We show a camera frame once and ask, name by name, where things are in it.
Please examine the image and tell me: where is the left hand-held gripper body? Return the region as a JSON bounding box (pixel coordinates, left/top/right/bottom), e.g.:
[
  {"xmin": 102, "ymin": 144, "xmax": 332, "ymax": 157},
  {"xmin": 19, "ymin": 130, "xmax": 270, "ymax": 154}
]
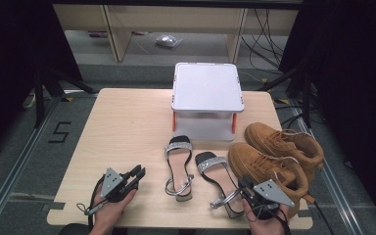
[{"xmin": 100, "ymin": 167, "xmax": 131, "ymax": 204}]

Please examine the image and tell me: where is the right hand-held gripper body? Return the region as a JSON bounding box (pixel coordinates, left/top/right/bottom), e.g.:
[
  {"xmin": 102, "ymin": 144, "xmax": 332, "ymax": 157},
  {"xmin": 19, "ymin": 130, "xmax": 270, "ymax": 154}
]
[{"xmin": 246, "ymin": 179, "xmax": 296, "ymax": 220}]

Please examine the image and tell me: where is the tan suede boot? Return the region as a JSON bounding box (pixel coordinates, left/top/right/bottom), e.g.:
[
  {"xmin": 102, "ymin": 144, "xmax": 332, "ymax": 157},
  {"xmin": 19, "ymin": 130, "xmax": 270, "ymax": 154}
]
[
  {"xmin": 244, "ymin": 121, "xmax": 325, "ymax": 184},
  {"xmin": 227, "ymin": 141, "xmax": 316, "ymax": 219}
]

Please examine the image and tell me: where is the white two-tier shoe rack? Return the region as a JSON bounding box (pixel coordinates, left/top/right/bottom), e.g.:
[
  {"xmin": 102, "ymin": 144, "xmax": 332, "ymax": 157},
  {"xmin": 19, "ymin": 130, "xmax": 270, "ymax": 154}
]
[{"xmin": 170, "ymin": 62, "xmax": 246, "ymax": 142}]

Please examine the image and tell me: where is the person's left hand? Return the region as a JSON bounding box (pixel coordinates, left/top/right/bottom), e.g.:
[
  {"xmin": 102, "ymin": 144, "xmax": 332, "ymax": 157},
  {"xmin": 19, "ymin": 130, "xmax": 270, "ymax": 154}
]
[{"xmin": 89, "ymin": 189, "xmax": 138, "ymax": 235}]

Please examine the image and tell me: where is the person's right hand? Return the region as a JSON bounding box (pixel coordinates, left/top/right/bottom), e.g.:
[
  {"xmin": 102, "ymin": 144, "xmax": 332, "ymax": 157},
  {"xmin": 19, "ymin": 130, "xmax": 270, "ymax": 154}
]
[{"xmin": 241, "ymin": 199, "xmax": 292, "ymax": 235}]

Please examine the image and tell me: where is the black metal stand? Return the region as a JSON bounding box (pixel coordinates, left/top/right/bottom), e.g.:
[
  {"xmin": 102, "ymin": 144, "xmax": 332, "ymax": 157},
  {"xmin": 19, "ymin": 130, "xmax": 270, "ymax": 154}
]
[
  {"xmin": 258, "ymin": 65, "xmax": 315, "ymax": 130},
  {"xmin": 33, "ymin": 67, "xmax": 99, "ymax": 129}
]

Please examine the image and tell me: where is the clear plastic bag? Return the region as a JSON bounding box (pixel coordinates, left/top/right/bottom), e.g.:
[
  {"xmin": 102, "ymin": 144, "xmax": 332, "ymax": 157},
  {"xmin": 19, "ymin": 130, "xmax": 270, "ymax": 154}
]
[{"xmin": 155, "ymin": 33, "xmax": 184, "ymax": 49}]

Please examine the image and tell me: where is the dark curtain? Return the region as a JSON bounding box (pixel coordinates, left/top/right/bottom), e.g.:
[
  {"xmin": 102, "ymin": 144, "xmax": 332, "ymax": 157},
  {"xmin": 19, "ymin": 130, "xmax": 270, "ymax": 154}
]
[
  {"xmin": 0, "ymin": 0, "xmax": 82, "ymax": 165},
  {"xmin": 278, "ymin": 0, "xmax": 376, "ymax": 226}
]

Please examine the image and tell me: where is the wooden shelf unit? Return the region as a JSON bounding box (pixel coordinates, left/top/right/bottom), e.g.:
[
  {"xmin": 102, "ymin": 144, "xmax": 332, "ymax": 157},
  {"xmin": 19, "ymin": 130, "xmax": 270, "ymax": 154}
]
[{"xmin": 52, "ymin": 3, "xmax": 300, "ymax": 63}]

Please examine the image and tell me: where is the right hand-held gripper black cable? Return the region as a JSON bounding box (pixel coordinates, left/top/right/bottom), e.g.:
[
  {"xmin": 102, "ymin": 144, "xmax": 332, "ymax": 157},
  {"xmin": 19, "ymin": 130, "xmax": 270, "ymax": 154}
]
[{"xmin": 258, "ymin": 204, "xmax": 292, "ymax": 235}]

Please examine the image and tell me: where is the hand-held gripper black cable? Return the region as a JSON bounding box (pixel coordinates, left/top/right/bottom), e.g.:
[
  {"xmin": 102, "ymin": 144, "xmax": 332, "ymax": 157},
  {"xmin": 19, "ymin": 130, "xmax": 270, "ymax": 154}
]
[
  {"xmin": 76, "ymin": 174, "xmax": 109, "ymax": 231},
  {"xmin": 258, "ymin": 204, "xmax": 292, "ymax": 235}
]

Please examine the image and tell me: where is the left hand-held gripper black cable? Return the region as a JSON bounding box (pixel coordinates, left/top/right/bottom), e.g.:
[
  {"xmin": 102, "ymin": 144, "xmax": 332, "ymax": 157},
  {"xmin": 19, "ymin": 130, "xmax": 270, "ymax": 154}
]
[{"xmin": 76, "ymin": 174, "xmax": 109, "ymax": 231}]

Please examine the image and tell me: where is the black floor cable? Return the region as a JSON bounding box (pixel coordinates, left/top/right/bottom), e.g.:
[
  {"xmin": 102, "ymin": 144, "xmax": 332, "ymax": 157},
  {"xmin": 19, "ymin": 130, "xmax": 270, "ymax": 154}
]
[{"xmin": 306, "ymin": 194, "xmax": 336, "ymax": 235}]

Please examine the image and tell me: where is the aluminium floor rail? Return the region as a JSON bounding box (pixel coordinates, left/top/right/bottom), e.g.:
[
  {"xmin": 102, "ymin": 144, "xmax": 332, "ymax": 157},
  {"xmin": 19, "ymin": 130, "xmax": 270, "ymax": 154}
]
[
  {"xmin": 290, "ymin": 101, "xmax": 365, "ymax": 235},
  {"xmin": 0, "ymin": 94, "xmax": 63, "ymax": 235}
]

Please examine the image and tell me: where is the bundle of black cables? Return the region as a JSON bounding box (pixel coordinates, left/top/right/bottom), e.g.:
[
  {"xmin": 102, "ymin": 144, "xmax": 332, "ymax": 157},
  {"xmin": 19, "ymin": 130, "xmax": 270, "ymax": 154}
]
[{"xmin": 241, "ymin": 8, "xmax": 297, "ymax": 77}]

